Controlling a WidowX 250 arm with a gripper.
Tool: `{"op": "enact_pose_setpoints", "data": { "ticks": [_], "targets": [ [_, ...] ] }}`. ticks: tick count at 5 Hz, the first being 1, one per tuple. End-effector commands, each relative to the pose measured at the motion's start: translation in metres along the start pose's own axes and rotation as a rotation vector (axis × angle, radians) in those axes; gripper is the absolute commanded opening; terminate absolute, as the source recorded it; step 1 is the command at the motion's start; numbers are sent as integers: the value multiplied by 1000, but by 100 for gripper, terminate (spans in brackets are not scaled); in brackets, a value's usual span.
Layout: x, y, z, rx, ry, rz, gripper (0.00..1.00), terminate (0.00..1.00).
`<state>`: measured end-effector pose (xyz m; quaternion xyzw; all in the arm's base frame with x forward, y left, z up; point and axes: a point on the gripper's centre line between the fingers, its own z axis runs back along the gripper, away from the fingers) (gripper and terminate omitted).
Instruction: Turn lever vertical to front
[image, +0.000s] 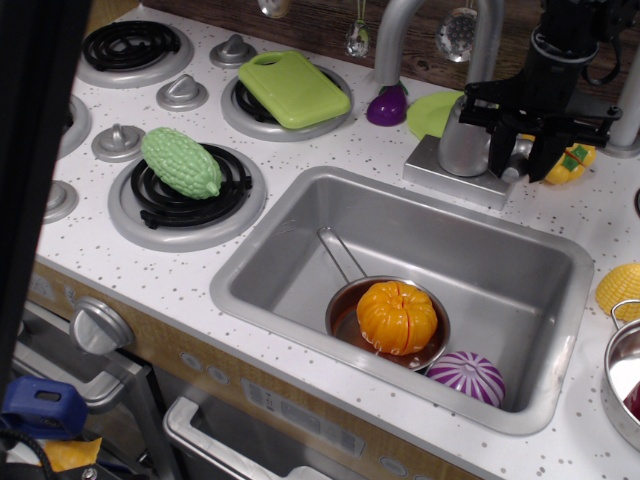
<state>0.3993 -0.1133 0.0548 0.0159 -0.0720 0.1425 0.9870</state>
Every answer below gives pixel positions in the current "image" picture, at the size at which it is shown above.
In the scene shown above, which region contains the silver faucet lever handle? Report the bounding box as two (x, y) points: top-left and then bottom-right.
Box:
(500, 138), (533, 184)

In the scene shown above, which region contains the yellow cloth piece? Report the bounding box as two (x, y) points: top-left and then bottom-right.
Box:
(43, 437), (102, 473)

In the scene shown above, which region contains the green toy cutting board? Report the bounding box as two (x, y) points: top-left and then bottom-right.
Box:
(238, 50), (351, 129)

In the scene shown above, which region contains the green toy plate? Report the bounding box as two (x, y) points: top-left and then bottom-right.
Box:
(406, 91), (463, 140)

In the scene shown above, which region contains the orange toy pumpkin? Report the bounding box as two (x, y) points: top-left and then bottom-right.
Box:
(356, 281), (439, 356)

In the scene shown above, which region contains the silver oven dial knob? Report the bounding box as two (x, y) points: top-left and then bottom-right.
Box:
(69, 296), (135, 356)

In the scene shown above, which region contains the steel pot at right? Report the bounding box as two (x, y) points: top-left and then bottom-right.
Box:
(601, 299), (639, 450)

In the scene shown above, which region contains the silver stove knob front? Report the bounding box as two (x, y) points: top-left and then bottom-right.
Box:
(91, 123), (145, 163)

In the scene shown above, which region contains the silver dishwasher door handle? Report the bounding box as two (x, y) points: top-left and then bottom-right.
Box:
(163, 396), (355, 479)

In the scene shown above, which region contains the middle stove burner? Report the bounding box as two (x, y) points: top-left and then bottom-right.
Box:
(220, 76), (351, 142)

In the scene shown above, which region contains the black foreground post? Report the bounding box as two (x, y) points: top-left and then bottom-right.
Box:
(0, 0), (99, 426)

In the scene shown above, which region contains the silver post at right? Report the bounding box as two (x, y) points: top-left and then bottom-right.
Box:
(604, 50), (640, 159)

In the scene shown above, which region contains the small steel saucepan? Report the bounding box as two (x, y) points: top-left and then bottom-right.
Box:
(317, 227), (451, 371)

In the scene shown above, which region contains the silver stove knob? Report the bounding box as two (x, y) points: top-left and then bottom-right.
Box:
(43, 180), (79, 224)
(91, 123), (145, 163)
(156, 74), (209, 112)
(209, 34), (257, 69)

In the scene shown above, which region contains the yellow toy corn piece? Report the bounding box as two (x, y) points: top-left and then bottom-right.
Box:
(595, 263), (639, 314)

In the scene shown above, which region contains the yellow toy bell pepper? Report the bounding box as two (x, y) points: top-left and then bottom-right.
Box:
(544, 143), (597, 185)

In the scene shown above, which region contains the purple toy eggplant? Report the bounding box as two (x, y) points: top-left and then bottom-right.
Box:
(366, 82), (408, 127)

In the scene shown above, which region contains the hanging silver spoon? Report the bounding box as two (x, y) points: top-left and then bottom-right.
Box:
(257, 0), (291, 19)

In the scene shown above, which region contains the front stove burner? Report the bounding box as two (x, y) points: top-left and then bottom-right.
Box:
(108, 144), (267, 253)

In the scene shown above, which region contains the green toy bitter gourd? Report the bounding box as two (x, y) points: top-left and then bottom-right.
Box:
(141, 127), (223, 200)

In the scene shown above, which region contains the silver toy faucet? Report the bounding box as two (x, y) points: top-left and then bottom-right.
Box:
(374, 0), (524, 210)

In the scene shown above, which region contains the silver stove knob left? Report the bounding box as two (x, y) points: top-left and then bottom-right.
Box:
(43, 180), (79, 224)

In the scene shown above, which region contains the silver stove knob back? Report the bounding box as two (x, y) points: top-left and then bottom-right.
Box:
(209, 34), (257, 69)

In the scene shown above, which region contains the silver stove knob middle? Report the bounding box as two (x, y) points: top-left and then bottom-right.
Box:
(156, 74), (209, 112)

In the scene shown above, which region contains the silver oven door handle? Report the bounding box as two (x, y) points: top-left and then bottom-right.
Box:
(12, 302), (153, 414)

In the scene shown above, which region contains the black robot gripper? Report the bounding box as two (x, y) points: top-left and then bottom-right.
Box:
(460, 27), (623, 183)

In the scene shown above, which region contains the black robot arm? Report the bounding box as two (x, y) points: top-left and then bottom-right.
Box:
(460, 1), (639, 182)

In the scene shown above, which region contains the silver toy sink basin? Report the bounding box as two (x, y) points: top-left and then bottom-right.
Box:
(210, 167), (593, 435)

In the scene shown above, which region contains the purple striped toy onion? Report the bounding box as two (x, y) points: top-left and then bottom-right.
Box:
(426, 351), (506, 407)

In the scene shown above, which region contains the back left stove burner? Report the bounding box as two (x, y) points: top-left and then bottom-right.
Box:
(76, 20), (194, 89)

